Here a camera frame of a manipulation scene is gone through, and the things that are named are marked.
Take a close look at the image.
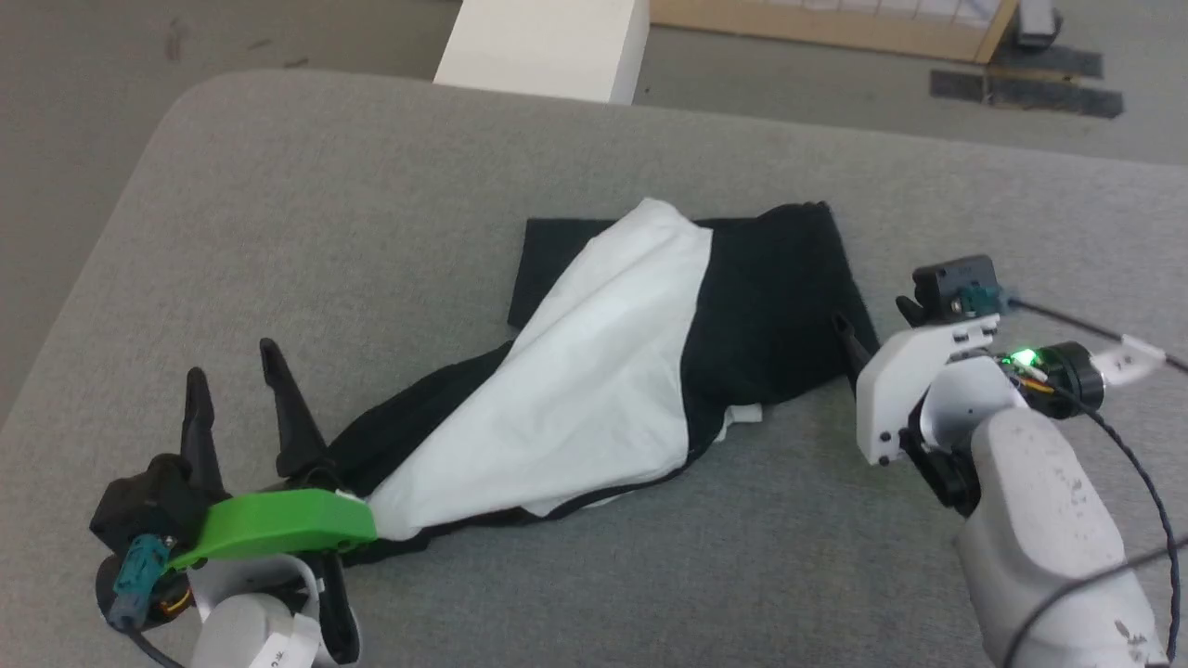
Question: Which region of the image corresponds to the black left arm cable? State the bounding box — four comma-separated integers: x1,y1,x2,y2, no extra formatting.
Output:
97,533,174,668

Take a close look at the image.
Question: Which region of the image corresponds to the black cable with white label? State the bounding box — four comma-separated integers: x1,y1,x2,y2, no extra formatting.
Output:
1005,295,1188,387

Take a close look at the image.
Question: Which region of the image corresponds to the large black floor tape patch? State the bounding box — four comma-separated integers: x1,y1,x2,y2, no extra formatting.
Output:
930,69,1125,120

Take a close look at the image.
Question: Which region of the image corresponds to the black and white garment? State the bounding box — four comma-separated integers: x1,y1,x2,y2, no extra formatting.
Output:
325,198,880,567

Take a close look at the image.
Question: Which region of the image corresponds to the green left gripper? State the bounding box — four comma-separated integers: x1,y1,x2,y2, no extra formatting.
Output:
172,339,378,569

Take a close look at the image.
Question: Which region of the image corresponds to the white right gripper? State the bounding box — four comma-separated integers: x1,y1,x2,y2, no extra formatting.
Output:
832,313,1001,466

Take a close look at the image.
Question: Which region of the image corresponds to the white rectangular box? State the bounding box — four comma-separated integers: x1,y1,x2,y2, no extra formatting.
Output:
433,0,651,105

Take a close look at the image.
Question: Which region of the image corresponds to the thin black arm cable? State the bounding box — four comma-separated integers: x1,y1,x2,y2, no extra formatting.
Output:
1002,401,1188,668

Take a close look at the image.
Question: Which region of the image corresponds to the wood-framed lemon print panel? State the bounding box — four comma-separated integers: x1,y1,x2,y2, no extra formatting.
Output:
649,0,1020,65

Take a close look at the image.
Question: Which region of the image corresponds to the grey fabric sofa cushion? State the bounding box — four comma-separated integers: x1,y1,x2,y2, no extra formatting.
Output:
0,70,1188,668

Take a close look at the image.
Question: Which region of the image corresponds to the small black floor tape patch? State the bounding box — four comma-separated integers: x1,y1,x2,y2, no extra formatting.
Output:
988,42,1104,81

